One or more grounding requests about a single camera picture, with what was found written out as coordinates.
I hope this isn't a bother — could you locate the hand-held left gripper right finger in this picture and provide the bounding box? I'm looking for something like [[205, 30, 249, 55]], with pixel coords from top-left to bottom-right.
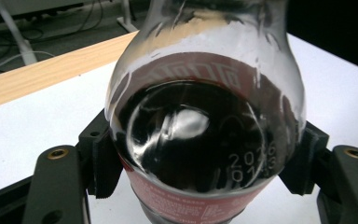
[[278, 120, 330, 197]]

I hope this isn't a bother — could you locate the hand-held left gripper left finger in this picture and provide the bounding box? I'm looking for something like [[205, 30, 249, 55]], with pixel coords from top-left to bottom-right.
[[76, 108, 124, 200]]

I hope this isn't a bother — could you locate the cola bottle with red label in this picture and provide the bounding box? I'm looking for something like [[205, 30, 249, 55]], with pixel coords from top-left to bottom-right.
[[104, 0, 308, 224]]

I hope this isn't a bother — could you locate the white metal stand foot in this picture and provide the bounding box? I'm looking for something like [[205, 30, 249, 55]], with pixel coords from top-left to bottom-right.
[[117, 0, 139, 34]]

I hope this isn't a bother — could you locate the white metal stand leg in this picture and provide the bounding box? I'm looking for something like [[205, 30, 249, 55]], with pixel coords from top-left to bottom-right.
[[0, 0, 38, 66]]

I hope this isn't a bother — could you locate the white cable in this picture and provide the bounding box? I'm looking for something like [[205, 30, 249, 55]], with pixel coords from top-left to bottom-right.
[[0, 50, 56, 75]]

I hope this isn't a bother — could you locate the black cable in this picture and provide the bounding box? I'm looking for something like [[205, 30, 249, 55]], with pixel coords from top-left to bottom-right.
[[27, 0, 104, 42]]

